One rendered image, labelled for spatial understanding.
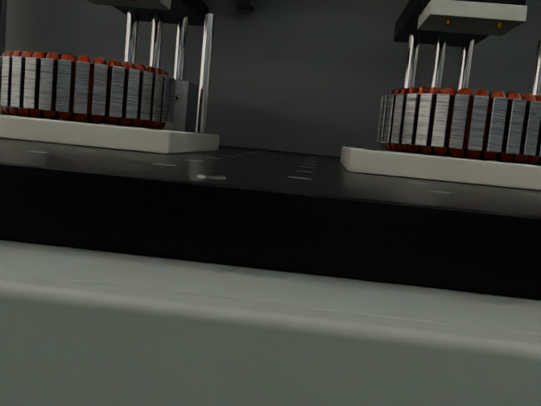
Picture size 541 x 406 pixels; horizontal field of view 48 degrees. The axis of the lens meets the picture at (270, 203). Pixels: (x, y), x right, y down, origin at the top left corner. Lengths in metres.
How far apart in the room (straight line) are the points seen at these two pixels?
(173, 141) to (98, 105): 0.05
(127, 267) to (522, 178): 0.22
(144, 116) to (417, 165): 0.16
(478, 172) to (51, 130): 0.22
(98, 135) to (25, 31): 0.40
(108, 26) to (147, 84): 0.32
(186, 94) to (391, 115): 0.21
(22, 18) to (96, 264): 0.57
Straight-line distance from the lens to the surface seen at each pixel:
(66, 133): 0.33
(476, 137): 0.33
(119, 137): 0.32
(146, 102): 0.37
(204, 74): 0.46
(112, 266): 0.16
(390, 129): 0.36
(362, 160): 0.30
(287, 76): 0.63
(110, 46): 0.67
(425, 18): 0.43
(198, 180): 0.17
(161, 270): 0.15
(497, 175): 0.32
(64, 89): 0.35
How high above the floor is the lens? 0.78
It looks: 6 degrees down
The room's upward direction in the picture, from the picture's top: 5 degrees clockwise
